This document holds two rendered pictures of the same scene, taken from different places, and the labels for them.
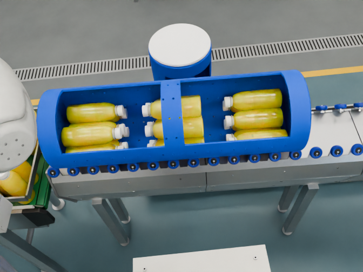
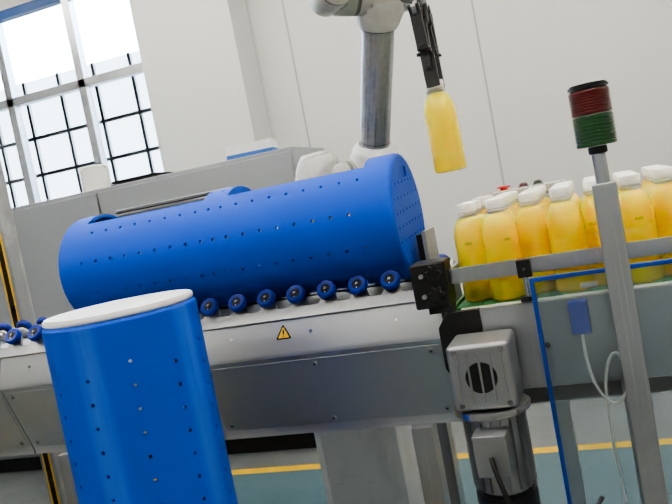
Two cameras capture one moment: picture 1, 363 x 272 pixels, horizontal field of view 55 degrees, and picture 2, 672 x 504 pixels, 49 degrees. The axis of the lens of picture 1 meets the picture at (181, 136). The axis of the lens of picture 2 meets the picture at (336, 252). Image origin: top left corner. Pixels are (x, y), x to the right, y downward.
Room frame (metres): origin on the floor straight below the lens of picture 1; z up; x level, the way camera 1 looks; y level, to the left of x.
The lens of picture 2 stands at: (2.41, 0.76, 1.15)
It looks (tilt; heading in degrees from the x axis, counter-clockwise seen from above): 4 degrees down; 197
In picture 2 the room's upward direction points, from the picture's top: 11 degrees counter-clockwise
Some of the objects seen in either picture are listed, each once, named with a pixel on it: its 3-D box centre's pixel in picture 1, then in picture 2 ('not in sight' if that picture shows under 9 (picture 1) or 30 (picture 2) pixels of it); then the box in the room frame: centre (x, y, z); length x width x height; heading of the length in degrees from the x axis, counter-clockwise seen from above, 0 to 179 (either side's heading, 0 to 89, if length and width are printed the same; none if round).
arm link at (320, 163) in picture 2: not in sight; (321, 184); (0.07, 0.05, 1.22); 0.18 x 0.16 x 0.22; 124
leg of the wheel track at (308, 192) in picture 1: (297, 210); not in sight; (0.64, -0.56, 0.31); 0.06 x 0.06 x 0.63; 87
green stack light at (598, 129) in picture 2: not in sight; (594, 130); (1.15, 0.85, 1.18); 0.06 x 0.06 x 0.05
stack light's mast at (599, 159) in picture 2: not in sight; (595, 133); (1.15, 0.85, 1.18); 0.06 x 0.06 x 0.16
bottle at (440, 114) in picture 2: not in sight; (443, 129); (0.79, 0.57, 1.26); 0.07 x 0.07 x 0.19
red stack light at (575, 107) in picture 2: not in sight; (590, 102); (1.15, 0.85, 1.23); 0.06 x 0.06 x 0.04
